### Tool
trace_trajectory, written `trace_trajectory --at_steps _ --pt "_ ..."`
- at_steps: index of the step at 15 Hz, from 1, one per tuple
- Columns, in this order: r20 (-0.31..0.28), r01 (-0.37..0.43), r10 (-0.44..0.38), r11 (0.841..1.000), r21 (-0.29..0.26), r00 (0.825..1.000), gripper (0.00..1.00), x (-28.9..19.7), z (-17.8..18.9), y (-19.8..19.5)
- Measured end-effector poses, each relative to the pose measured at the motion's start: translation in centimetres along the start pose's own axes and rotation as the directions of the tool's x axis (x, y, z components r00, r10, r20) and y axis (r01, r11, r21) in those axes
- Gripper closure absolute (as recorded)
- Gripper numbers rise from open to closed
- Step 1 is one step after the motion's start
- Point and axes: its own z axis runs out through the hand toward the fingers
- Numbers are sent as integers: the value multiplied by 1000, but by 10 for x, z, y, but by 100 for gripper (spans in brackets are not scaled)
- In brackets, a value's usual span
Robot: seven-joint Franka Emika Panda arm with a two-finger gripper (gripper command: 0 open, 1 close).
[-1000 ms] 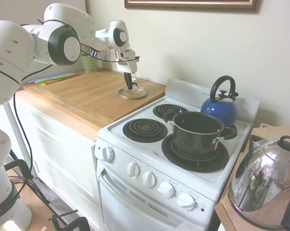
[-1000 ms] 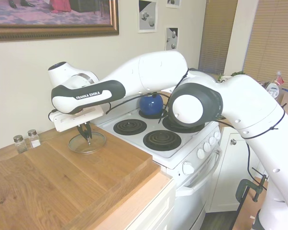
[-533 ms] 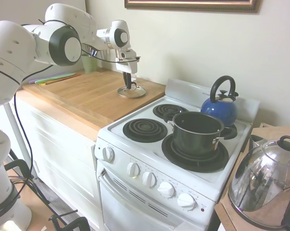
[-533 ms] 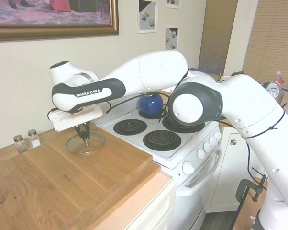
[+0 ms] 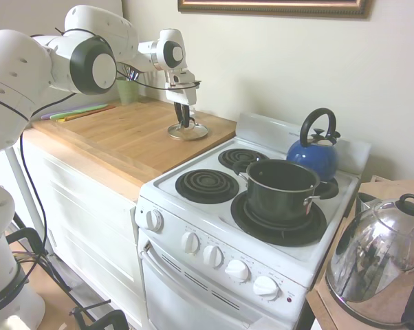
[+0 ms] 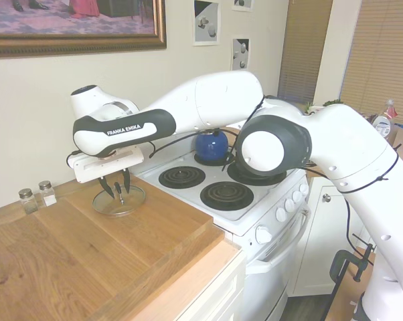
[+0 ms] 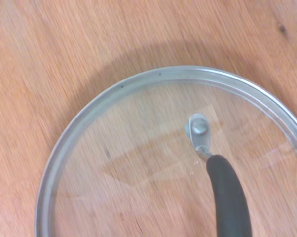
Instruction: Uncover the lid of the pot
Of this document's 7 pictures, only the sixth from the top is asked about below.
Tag black C-clamp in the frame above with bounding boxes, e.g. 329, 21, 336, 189
329, 233, 377, 286

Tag wide wooden window blind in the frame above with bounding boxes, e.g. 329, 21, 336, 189
339, 0, 403, 128

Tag small black coil burner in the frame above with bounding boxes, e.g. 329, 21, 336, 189
199, 181, 255, 212
158, 165, 207, 189

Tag white drawer cabinet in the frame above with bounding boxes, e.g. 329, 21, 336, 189
184, 248, 248, 321

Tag glass salt shaker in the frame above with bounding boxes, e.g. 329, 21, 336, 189
37, 180, 57, 207

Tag large wooden cutting board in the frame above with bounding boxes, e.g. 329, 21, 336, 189
0, 173, 226, 321

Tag narrow wooden window blind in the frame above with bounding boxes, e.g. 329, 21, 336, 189
277, 0, 333, 105

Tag gold framed painting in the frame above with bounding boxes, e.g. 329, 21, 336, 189
0, 0, 167, 60

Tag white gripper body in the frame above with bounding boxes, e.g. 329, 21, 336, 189
72, 146, 146, 184

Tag tall grey shapes poster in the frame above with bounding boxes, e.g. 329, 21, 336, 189
191, 0, 221, 47

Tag glass pot lid black handle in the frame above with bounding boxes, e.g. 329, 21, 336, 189
91, 181, 147, 219

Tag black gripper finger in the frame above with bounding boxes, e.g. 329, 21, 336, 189
121, 167, 132, 195
98, 176, 115, 199

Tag white cabinet with knob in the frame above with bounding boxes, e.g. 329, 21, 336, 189
286, 176, 374, 298

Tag dish soap bottle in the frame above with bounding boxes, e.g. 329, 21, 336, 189
372, 98, 398, 140

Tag green potted plant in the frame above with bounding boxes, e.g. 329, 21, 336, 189
305, 98, 343, 116

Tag small grey shapes poster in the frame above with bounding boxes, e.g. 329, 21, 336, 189
231, 0, 256, 13

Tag white electric stove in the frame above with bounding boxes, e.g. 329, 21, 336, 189
133, 146, 312, 321

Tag white oven door handle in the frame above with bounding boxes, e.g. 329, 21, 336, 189
246, 203, 311, 274

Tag blue enamel kettle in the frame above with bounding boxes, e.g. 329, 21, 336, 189
194, 129, 230, 165

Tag glass pepper shaker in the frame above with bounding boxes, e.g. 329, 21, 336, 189
17, 187, 39, 215

